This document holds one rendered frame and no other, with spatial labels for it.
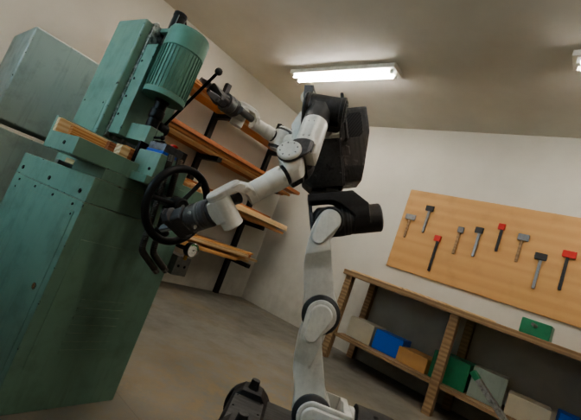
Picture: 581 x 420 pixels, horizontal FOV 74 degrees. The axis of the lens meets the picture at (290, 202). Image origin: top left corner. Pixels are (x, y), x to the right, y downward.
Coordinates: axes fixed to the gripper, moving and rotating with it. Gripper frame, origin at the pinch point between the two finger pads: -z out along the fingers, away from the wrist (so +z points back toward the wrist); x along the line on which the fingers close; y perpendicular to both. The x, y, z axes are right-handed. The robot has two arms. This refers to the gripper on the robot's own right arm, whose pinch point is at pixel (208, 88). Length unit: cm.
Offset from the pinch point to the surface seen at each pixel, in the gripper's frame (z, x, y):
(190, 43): -17.9, -4.7, -8.7
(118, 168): -30, 36, 34
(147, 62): -21.1, -13.0, 10.8
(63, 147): -46, 31, 38
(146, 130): -17.6, 14.2, 25.8
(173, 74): -18.7, 3.0, 4.0
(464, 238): 301, 42, -55
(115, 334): -4, 70, 82
